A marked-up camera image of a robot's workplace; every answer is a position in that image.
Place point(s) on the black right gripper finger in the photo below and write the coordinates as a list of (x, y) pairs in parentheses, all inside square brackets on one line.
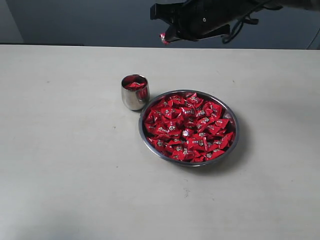
[(170, 12), (173, 34)]

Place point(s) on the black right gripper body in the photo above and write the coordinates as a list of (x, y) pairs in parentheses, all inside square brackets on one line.
[(197, 18)]

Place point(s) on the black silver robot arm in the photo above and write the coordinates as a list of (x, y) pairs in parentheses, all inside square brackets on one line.
[(230, 31)]

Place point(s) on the stainless steel cup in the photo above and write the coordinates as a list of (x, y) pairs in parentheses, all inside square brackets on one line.
[(137, 99)]

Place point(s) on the round steel bowl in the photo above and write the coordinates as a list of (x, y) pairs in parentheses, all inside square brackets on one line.
[(235, 130)]

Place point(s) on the red wrapped candy pile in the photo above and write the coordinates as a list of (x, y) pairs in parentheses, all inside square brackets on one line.
[(190, 130)]

